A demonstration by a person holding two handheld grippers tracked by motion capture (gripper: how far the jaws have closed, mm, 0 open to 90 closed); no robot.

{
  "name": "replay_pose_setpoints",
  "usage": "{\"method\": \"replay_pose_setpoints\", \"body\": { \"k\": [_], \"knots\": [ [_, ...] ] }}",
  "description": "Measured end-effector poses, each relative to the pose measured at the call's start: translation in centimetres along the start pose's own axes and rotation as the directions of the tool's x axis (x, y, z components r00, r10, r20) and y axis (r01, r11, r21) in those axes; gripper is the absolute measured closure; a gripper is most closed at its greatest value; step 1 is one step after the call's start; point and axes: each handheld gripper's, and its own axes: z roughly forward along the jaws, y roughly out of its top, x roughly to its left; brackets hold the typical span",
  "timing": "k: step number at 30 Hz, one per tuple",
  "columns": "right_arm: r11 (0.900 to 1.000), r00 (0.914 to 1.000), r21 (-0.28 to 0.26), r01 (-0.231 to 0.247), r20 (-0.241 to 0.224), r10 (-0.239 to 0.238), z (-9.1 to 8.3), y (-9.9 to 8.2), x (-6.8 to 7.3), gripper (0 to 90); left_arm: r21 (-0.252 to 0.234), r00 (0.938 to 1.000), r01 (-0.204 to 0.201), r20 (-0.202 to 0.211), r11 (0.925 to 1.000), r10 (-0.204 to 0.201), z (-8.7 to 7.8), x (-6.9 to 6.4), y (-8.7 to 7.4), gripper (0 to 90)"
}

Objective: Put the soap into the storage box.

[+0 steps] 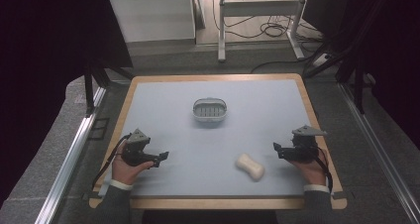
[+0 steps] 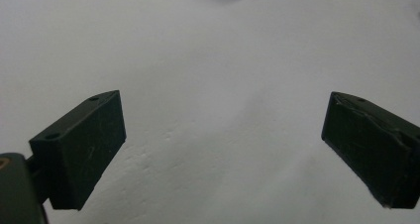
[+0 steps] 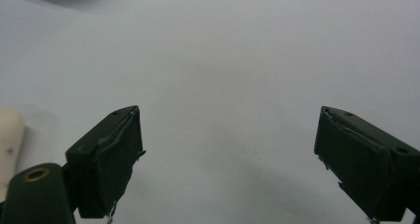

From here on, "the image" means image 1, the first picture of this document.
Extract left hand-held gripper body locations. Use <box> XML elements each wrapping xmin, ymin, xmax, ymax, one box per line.
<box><xmin>121</xmin><ymin>128</ymin><xmax>161</xmax><ymax>168</ymax></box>

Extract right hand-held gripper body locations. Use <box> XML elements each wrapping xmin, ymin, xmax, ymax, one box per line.
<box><xmin>278</xmin><ymin>125</ymin><xmax>328</xmax><ymax>164</ymax></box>

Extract white soap bar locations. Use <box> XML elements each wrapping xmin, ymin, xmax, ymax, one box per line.
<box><xmin>235</xmin><ymin>153</ymin><xmax>265</xmax><ymax>182</ymax></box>

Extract grey soap dish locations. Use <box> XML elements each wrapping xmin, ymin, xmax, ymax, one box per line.
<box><xmin>192</xmin><ymin>97</ymin><xmax>229</xmax><ymax>123</ymax></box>

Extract person's left hand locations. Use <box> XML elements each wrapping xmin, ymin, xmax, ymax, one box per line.
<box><xmin>111</xmin><ymin>141</ymin><xmax>155</xmax><ymax>186</ymax></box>

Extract person's right hand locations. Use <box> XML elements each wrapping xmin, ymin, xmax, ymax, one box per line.
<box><xmin>285</xmin><ymin>147</ymin><xmax>328</xmax><ymax>186</ymax></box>

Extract wooden-framed white work board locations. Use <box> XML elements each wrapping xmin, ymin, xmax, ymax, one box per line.
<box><xmin>98</xmin><ymin>78</ymin><xmax>332</xmax><ymax>198</ymax></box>

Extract black stand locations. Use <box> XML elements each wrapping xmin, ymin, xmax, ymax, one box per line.
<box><xmin>82</xmin><ymin>59</ymin><xmax>135</xmax><ymax>118</ymax></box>
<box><xmin>302</xmin><ymin>0</ymin><xmax>399</xmax><ymax>115</ymax></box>

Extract white power strip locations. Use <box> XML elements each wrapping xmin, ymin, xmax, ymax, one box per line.
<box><xmin>312</xmin><ymin>53</ymin><xmax>332</xmax><ymax>68</ymax></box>

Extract white cabinet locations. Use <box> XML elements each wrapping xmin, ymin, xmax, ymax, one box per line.
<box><xmin>107</xmin><ymin>0</ymin><xmax>197</xmax><ymax>44</ymax></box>

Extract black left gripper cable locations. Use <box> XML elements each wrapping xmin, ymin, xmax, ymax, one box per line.
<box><xmin>91</xmin><ymin>134</ymin><xmax>132</xmax><ymax>190</ymax></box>

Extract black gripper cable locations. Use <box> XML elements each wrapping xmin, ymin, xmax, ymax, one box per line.
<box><xmin>91</xmin><ymin>134</ymin><xmax>132</xmax><ymax>190</ymax></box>
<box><xmin>315</xmin><ymin>146</ymin><xmax>335</xmax><ymax>195</ymax></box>

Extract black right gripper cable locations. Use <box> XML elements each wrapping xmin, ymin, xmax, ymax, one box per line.
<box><xmin>315</xmin><ymin>146</ymin><xmax>335</xmax><ymax>195</ymax></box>

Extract aluminium rail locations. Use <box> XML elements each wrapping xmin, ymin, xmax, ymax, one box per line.
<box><xmin>339</xmin><ymin>83</ymin><xmax>420</xmax><ymax>223</ymax></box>
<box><xmin>34</xmin><ymin>86</ymin><xmax>107</xmax><ymax>224</ymax></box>

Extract black floor cables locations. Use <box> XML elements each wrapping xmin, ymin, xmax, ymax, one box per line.
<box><xmin>212</xmin><ymin>0</ymin><xmax>325</xmax><ymax>74</ymax></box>

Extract white metal desk frame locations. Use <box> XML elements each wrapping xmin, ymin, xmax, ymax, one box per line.
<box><xmin>217</xmin><ymin>0</ymin><xmax>312</xmax><ymax>63</ymax></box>

